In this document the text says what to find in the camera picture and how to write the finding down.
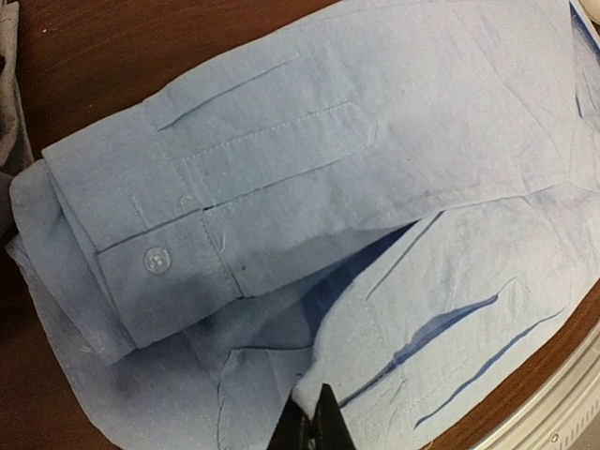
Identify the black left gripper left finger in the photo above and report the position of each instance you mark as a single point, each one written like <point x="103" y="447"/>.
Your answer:
<point x="293" y="429"/>

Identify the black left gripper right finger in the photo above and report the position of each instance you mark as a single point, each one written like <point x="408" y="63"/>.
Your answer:
<point x="329" y="428"/>

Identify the light blue long sleeve shirt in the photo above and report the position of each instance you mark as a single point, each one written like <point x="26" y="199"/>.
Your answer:
<point x="399" y="199"/>

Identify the grey folded shirt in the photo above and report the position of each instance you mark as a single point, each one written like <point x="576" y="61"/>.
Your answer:
<point x="16" y="152"/>

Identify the white plastic tub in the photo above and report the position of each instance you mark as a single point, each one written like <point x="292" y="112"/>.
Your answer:
<point x="592" y="9"/>

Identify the front aluminium frame rail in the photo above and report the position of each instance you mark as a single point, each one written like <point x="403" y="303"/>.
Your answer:
<point x="556" y="415"/>

